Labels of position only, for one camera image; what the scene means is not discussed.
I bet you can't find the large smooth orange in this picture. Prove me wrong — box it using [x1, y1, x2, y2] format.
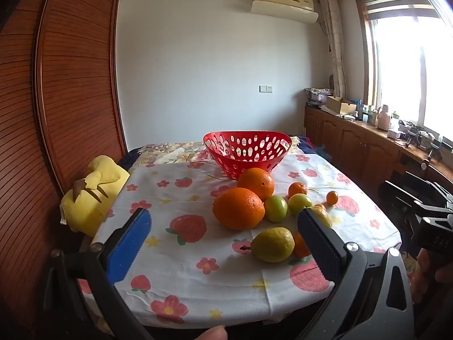
[212, 187, 266, 231]

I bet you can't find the bumpy tangerine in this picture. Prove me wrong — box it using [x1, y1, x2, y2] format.
[288, 182, 308, 199]

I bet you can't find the yellow-green apple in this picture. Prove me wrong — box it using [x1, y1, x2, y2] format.
[287, 193, 313, 216]

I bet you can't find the green apple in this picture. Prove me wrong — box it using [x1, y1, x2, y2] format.
[264, 195, 288, 223]

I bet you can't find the red perforated plastic basket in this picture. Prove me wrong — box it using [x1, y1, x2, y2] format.
[203, 131, 293, 181]

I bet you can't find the person's left hand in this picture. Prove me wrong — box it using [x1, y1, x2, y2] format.
[193, 325, 228, 340]

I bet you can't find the wooden slatted wardrobe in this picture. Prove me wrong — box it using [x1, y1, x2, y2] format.
[0, 0, 129, 326]

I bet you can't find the strawberry print white tablecloth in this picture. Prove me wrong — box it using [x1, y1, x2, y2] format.
[76, 152, 402, 330]

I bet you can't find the pink plastic jug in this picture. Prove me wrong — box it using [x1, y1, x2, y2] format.
[377, 105, 394, 131]

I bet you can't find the small smooth tangerine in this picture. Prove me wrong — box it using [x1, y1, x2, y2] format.
[292, 233, 311, 258]

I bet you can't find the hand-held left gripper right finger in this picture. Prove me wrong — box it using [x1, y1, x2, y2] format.
[296, 207, 415, 340]

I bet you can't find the pile of patterned cloth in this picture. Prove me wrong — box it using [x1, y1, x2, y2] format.
[304, 87, 335, 105]

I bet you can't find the cardboard box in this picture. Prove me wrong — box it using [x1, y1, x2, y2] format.
[326, 96, 356, 114]

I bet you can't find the floral quilt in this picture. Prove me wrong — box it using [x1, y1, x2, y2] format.
[136, 141, 319, 166]

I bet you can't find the wall air conditioner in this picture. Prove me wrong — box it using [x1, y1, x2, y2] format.
[251, 0, 319, 25]

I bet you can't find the person's right hand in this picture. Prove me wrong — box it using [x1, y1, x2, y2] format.
[411, 248, 453, 303]

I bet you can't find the large orange with navel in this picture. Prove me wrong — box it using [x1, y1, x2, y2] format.
[236, 167, 275, 201]

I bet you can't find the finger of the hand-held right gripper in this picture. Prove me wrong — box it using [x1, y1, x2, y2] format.
[377, 180, 426, 221]
[403, 171, 453, 207]

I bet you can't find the patterned curtain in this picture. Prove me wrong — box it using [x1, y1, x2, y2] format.
[320, 0, 348, 99]

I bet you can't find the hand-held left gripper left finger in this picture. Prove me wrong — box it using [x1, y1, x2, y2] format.
[42, 207, 153, 340]

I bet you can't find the wooden sideboard cabinet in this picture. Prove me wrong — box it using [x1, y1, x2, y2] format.
[304, 104, 453, 201]

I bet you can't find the yellow-green pear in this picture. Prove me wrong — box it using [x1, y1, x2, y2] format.
[251, 227, 295, 263]

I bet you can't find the wooden framed window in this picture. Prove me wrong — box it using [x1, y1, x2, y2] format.
[355, 0, 453, 140]

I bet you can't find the yellow lemon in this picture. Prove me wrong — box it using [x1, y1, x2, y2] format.
[313, 203, 334, 229]

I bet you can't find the yellow plush toy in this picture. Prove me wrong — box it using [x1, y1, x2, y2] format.
[59, 155, 131, 238]

